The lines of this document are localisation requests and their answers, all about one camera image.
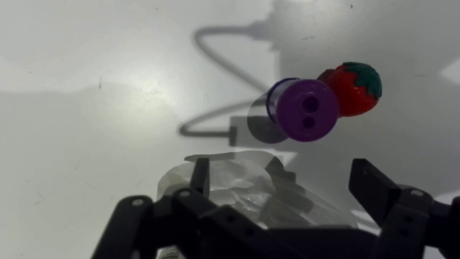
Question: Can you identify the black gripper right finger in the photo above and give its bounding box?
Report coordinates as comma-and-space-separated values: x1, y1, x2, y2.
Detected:
348, 158, 460, 259

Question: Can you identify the white plastic bag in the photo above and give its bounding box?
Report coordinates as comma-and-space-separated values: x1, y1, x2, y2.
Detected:
157, 150, 381, 233

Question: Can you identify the red strawberry toy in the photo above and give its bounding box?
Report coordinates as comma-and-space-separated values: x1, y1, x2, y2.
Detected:
316, 60, 384, 118

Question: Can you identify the purple tub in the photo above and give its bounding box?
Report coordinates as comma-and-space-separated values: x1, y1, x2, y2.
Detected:
266, 76, 342, 144

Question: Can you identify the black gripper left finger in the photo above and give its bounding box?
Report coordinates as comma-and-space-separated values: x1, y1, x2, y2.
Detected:
90, 157, 308, 259

